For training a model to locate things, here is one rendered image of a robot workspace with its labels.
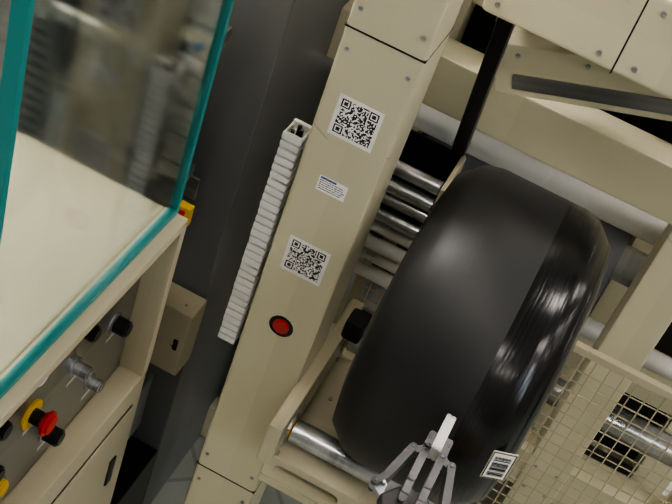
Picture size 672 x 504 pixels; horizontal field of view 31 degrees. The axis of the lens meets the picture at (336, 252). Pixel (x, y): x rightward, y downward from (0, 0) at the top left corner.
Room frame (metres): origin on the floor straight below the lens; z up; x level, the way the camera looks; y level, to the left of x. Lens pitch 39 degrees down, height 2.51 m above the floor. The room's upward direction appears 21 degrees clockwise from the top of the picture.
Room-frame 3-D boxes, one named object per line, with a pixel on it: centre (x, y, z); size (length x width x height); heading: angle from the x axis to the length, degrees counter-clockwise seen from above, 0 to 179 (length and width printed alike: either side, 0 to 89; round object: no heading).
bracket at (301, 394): (1.60, -0.05, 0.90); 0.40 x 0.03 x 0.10; 171
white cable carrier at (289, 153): (1.58, 0.12, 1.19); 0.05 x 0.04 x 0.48; 171
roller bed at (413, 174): (1.99, -0.07, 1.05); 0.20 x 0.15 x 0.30; 81
